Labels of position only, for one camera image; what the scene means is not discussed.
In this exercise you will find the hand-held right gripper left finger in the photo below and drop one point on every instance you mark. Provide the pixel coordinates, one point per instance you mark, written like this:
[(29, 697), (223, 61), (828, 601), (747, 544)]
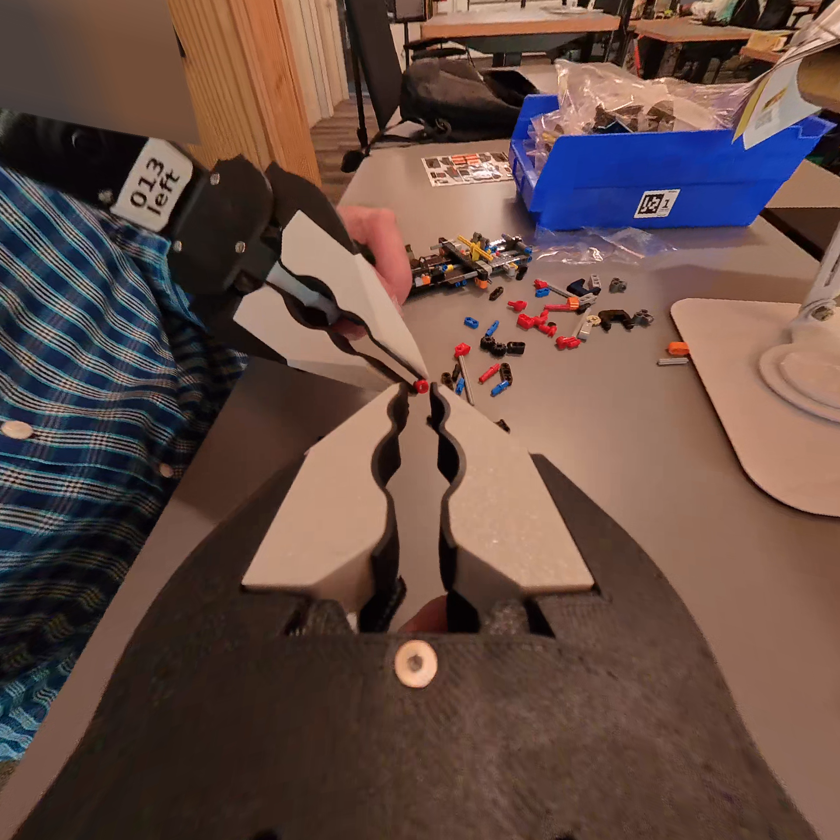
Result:
[(328, 512)]

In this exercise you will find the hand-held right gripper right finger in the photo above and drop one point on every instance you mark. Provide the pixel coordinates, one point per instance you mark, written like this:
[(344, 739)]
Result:
[(512, 518)]

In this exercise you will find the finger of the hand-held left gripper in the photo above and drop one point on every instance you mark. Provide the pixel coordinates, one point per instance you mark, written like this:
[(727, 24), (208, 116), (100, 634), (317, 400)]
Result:
[(295, 334), (354, 289)]

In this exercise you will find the lego car chassis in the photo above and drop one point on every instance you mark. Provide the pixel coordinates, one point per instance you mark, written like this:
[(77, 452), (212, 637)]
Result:
[(459, 259)]

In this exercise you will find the scattered loose lego pieces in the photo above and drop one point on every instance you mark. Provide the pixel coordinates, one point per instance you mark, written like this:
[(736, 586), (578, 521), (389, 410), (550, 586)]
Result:
[(528, 320)]

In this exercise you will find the person's left hand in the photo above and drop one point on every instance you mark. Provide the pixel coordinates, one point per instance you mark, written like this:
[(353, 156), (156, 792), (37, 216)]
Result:
[(380, 249)]

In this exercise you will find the person's right hand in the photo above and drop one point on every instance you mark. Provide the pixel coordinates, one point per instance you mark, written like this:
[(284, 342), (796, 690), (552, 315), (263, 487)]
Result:
[(423, 620)]

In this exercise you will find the sticker sheet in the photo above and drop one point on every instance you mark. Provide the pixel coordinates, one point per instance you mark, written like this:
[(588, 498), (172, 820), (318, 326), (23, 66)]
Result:
[(469, 169)]

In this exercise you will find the black backpack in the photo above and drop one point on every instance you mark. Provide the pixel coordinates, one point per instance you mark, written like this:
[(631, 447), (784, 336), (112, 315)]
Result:
[(453, 98)]

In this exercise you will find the blue plaid shirt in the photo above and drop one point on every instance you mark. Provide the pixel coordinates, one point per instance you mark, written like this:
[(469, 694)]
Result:
[(65, 394)]

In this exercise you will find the black office chair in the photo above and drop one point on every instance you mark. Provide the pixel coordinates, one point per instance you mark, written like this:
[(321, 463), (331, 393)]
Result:
[(374, 52)]

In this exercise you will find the clear plastic bag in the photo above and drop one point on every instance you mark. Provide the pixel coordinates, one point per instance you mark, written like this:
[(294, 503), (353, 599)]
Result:
[(604, 243)]

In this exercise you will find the blue plastic bin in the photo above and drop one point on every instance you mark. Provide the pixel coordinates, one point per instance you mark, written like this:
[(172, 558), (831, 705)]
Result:
[(590, 190)]

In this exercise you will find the brown wooden table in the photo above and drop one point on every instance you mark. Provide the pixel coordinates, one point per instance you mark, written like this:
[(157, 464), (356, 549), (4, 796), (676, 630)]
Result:
[(525, 26), (689, 29)]

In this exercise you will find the bundle of clear parts bags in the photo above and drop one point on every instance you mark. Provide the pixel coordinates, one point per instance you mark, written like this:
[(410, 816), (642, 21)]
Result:
[(623, 92)]

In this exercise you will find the wooden post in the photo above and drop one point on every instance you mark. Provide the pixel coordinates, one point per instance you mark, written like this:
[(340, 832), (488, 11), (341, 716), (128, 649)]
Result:
[(243, 79)]

